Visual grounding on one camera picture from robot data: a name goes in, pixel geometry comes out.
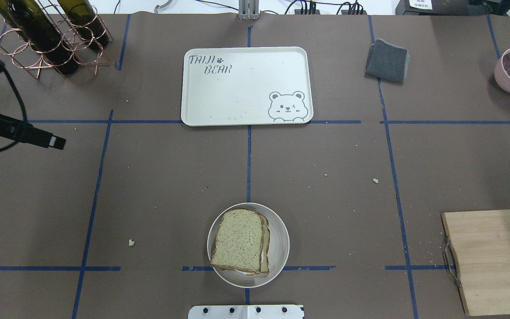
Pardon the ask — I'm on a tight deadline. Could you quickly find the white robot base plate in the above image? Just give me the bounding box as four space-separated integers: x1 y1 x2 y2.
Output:
188 304 305 319

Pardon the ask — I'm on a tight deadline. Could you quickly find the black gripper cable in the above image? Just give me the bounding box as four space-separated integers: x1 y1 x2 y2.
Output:
0 47 28 156

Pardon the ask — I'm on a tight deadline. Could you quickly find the cream bear serving tray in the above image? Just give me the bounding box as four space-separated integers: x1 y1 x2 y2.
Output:
181 47 314 127

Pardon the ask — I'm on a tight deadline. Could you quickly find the dark green wine bottle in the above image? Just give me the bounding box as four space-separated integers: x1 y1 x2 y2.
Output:
0 0 78 75
58 0 109 51

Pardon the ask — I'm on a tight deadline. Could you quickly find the wooden cutting board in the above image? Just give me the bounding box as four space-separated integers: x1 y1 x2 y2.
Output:
441 210 510 316

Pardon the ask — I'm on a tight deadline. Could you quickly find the copper wire bottle rack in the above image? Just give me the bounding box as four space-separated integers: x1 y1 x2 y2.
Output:
0 0 113 79

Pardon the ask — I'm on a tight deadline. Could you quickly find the brown bread slice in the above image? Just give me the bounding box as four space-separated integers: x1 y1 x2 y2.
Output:
224 214 271 276
210 209 265 273

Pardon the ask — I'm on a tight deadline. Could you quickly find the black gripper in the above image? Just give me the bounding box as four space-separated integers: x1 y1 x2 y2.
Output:
0 114 66 151

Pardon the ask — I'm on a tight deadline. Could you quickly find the folded grey cloth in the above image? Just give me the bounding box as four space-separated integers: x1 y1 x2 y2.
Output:
365 38 410 83

